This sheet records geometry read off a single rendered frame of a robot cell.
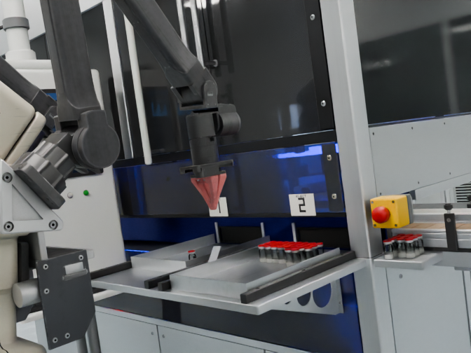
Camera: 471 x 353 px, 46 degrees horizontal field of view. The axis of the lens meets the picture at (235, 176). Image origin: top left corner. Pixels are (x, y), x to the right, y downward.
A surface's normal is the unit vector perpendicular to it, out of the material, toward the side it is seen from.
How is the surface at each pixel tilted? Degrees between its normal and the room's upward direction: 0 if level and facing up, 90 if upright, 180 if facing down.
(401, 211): 90
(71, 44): 94
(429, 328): 90
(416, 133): 90
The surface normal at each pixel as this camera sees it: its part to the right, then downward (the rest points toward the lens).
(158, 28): 0.72, 0.05
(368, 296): -0.71, 0.13
